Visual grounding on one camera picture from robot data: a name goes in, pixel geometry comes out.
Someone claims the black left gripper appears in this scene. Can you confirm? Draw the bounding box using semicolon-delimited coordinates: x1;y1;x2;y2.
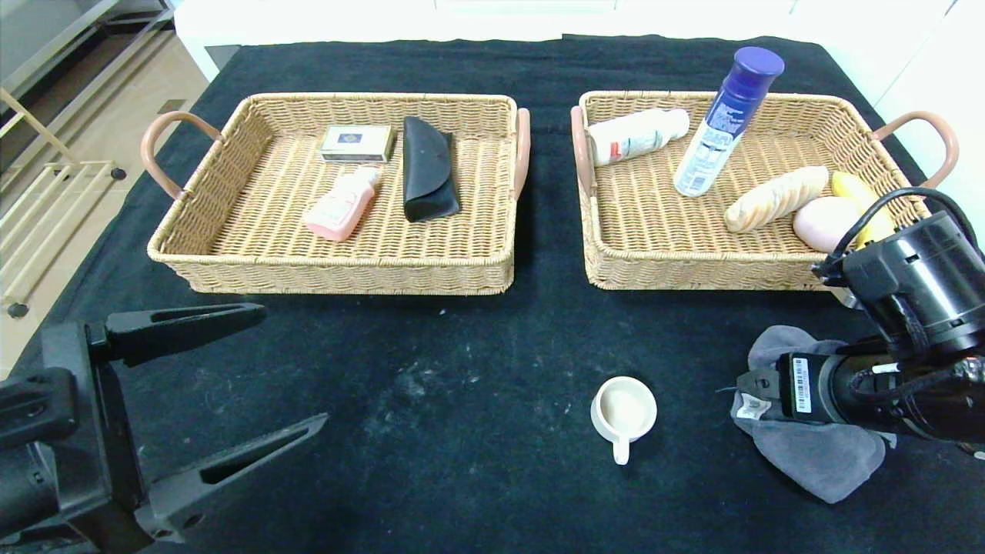
0;302;330;554

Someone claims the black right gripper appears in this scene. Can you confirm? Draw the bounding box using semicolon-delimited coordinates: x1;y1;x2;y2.
715;352;853;424

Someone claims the grey towel with tag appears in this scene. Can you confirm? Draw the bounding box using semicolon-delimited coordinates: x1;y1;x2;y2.
727;325;897;505

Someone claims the cream ceramic mug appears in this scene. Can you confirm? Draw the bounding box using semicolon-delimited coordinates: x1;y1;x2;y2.
589;376;657;466

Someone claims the striped orange bread roll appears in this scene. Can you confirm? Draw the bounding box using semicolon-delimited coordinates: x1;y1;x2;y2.
723;165;830;234

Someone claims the pink detergent bottle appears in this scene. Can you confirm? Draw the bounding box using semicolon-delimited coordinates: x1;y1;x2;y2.
302;165;383;243

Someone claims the spray can with blue cap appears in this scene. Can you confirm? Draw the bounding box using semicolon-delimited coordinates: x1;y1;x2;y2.
673;45;786;198

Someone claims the black glasses case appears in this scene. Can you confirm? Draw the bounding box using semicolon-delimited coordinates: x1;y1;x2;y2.
402;115;461;224

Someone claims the pink peach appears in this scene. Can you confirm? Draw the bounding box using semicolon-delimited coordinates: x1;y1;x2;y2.
793;197;860;253

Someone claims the yellow banana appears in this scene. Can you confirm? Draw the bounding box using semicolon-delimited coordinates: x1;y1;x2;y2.
831;172;897;249

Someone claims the white plastic bottle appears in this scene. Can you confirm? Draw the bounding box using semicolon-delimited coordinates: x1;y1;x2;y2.
587;108;690;169

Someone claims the small gold card box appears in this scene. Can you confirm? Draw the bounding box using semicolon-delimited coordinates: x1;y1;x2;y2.
319;125;396;163

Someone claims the white counter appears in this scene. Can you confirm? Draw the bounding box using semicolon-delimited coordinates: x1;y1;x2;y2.
173;0;832;82

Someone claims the wicker basket with pink handles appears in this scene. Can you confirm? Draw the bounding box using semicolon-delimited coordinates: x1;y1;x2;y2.
569;91;960;293
141;94;532;297

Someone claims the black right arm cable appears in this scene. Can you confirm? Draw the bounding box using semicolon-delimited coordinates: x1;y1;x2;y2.
827;187;982;266

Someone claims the grey metal shelf frame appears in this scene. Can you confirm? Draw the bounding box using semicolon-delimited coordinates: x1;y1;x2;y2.
0;0;176;101

